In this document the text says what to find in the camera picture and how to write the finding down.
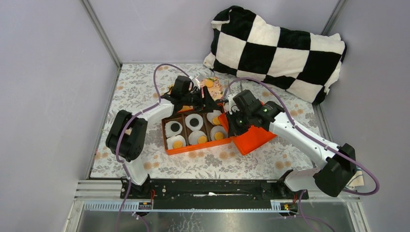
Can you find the black white checkered blanket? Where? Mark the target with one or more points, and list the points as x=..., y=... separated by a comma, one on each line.
x=299, y=62

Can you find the orange cookie box base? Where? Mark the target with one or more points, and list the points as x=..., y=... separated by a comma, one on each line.
x=189, y=131

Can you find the orange box lid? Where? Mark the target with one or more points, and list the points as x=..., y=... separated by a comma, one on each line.
x=251, y=140

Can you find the white paper cup front middle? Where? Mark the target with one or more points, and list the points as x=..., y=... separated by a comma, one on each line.
x=192, y=138

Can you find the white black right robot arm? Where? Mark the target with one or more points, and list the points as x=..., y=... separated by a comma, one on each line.
x=333, y=167

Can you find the white paper cup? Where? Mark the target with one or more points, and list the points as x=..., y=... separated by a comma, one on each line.
x=210, y=115
x=170, y=141
x=201, y=122
x=192, y=138
x=168, y=131
x=216, y=129

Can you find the white paper cup front left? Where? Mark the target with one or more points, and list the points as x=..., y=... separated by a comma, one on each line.
x=170, y=141

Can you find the floral table mat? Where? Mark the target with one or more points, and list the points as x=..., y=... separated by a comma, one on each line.
x=138, y=87

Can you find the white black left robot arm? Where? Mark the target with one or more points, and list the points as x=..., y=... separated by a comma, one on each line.
x=127, y=135

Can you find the black cookie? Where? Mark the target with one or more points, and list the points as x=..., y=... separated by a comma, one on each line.
x=194, y=122
x=175, y=127

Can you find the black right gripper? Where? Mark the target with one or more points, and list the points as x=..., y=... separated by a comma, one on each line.
x=234, y=130

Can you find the white paper cup back right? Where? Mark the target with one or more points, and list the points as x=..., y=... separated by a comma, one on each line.
x=210, y=115

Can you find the floral cookie tray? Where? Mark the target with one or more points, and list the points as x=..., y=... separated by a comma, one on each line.
x=215, y=91

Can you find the white paper cup back left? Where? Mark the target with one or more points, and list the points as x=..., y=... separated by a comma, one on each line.
x=168, y=131

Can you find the white paper cup back middle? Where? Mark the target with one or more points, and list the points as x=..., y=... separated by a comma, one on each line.
x=201, y=122

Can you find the white paper cup front right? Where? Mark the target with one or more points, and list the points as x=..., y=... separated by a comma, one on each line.
x=216, y=129

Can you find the orange round cookie on tray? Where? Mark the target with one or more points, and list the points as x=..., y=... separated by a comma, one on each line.
x=209, y=83

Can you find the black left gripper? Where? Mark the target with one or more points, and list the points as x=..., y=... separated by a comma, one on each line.
x=207, y=103

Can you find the beige blue patterned cloth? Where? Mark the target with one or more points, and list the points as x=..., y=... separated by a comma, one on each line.
x=356, y=181

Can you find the orange cookie cup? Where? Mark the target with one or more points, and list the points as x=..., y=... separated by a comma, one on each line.
x=177, y=144
x=215, y=121
x=201, y=139
x=218, y=135

